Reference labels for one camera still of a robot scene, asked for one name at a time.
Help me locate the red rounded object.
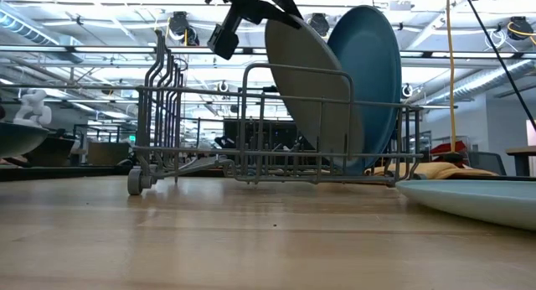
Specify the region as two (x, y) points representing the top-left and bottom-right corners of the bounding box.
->
(430, 140), (468, 157)

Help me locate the black ceiling cord reel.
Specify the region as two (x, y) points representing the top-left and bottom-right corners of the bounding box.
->
(506, 15), (536, 42)
(167, 11), (200, 47)
(308, 12), (332, 38)

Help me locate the black laptop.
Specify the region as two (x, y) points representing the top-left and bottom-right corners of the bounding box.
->
(24, 134), (77, 168)

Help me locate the silver ceiling duct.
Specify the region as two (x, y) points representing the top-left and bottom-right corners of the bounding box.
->
(0, 8), (85, 65)
(426, 59), (536, 106)

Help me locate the black equipment cabinet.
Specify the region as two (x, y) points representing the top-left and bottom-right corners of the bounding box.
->
(223, 118), (303, 153)

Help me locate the wooden side desk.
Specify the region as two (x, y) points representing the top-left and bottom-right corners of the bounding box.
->
(505, 145), (536, 177)

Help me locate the long black cable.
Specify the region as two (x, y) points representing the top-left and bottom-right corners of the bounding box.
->
(460, 0), (536, 132)

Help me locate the grey laptop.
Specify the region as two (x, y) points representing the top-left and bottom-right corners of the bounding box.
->
(86, 142), (131, 167)

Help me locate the grey office chair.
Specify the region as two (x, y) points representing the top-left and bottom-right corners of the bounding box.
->
(466, 150), (508, 177)

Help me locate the yellow cable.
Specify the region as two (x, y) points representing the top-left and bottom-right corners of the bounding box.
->
(445, 0), (458, 153)

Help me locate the large pale blue plate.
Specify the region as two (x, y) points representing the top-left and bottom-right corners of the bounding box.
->
(395, 179), (536, 233)

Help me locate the large beige plate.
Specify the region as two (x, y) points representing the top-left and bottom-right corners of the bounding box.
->
(264, 17), (366, 168)

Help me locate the grey wire dish rack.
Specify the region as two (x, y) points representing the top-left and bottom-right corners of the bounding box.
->
(127, 28), (424, 197)

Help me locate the small teal plate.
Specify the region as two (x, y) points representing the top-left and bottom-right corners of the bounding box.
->
(0, 122), (50, 159)

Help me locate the yellow cloth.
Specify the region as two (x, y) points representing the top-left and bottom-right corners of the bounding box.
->
(366, 161), (499, 183)

